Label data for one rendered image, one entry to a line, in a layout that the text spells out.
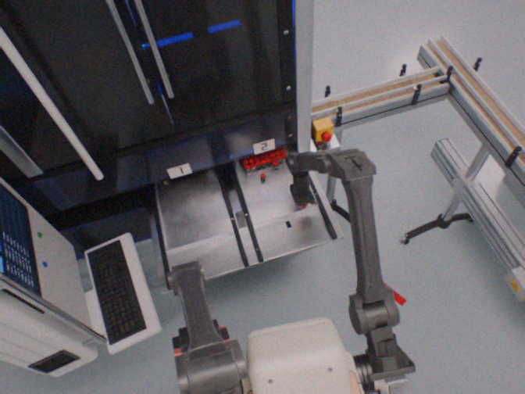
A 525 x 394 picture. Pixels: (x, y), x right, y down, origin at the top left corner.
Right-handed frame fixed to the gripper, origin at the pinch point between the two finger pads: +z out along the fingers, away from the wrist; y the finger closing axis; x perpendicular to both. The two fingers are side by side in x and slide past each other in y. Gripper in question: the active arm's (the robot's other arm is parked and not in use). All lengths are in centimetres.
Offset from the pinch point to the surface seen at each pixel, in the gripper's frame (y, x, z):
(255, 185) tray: 18.1, 14.1, 0.3
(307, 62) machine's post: 18, -10, -49
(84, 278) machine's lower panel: 32, 105, 45
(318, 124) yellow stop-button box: 25.3, -15.8, -15.9
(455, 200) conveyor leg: 18, -86, 53
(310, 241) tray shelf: -12.0, 1.5, 5.2
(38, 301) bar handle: -33, 80, -36
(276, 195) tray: 10.8, 7.7, 1.4
